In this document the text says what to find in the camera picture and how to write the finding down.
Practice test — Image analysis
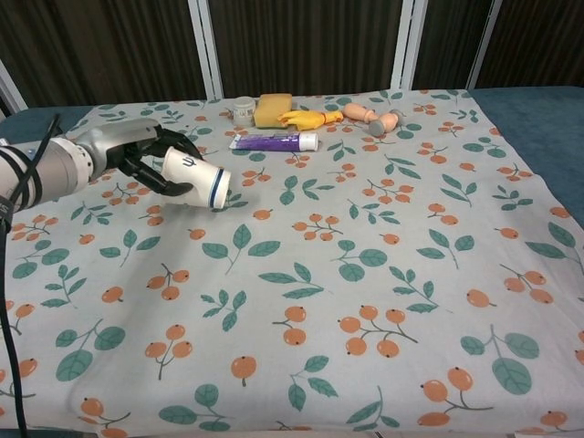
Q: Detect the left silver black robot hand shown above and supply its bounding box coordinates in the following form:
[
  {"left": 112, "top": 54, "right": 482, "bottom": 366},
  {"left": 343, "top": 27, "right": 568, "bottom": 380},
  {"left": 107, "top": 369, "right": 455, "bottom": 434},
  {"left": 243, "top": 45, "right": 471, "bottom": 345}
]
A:
[{"left": 75, "top": 118, "right": 202, "bottom": 196}]

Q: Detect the white paper cup blue print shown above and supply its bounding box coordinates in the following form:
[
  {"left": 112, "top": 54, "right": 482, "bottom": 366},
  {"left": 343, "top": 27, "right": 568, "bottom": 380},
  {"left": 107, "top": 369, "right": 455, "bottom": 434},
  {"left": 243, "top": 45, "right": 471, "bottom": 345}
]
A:
[{"left": 160, "top": 145, "right": 233, "bottom": 211}]

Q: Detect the small clear jar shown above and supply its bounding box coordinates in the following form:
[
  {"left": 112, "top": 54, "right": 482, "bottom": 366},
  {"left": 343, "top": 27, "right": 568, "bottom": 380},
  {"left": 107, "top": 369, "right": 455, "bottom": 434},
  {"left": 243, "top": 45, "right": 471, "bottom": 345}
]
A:
[{"left": 233, "top": 96, "right": 256, "bottom": 124}]

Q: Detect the purple toothpaste tube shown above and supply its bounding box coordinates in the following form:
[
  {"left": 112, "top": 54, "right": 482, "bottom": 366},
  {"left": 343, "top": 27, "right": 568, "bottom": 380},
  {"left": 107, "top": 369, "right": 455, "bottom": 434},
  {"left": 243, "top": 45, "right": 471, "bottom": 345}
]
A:
[{"left": 229, "top": 130, "right": 319, "bottom": 152}]

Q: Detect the yellow sponge block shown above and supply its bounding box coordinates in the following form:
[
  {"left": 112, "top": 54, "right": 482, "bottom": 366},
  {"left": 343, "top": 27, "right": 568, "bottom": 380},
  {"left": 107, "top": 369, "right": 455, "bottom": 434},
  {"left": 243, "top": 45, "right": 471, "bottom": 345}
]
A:
[{"left": 253, "top": 93, "right": 294, "bottom": 129}]

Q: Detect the yellow rubber chicken toy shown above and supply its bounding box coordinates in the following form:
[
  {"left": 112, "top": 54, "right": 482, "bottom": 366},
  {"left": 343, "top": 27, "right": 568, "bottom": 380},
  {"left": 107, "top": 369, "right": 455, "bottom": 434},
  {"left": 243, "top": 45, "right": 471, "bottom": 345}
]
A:
[{"left": 277, "top": 109, "right": 344, "bottom": 132}]

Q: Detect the floral fruit print tablecloth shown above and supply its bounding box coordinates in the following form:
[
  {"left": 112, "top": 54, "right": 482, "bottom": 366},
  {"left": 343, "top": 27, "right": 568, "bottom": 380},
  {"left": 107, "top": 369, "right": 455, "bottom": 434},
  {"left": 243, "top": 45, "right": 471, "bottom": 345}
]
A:
[{"left": 0, "top": 89, "right": 584, "bottom": 438}]

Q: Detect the wooden peg doll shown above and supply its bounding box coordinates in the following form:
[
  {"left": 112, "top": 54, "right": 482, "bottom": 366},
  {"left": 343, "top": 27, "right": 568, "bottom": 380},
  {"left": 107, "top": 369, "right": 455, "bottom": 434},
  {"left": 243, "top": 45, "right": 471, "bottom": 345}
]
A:
[{"left": 342, "top": 102, "right": 376, "bottom": 125}]

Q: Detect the pink facial massager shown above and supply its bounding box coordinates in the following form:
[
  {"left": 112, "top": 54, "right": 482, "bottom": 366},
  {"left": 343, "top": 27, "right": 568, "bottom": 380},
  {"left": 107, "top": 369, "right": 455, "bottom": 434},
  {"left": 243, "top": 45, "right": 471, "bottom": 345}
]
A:
[{"left": 369, "top": 109, "right": 407, "bottom": 136}]

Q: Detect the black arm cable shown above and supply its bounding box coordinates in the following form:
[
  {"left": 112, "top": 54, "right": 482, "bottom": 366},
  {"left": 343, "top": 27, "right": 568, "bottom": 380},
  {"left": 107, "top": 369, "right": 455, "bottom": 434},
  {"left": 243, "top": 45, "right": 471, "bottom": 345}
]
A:
[{"left": 0, "top": 113, "right": 63, "bottom": 438}]

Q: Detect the white double screen frame post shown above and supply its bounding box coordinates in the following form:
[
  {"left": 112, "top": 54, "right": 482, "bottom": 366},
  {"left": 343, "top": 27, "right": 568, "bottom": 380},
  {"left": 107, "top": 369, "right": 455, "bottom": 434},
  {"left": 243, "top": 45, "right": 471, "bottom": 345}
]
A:
[
  {"left": 391, "top": 0, "right": 429, "bottom": 90},
  {"left": 188, "top": 0, "right": 225, "bottom": 99}
]

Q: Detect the thin white screen frame post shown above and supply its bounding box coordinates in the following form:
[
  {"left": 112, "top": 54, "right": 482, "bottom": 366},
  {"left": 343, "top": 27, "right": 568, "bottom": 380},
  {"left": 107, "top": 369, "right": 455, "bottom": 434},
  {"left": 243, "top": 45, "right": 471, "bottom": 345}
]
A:
[{"left": 464, "top": 0, "right": 503, "bottom": 90}]

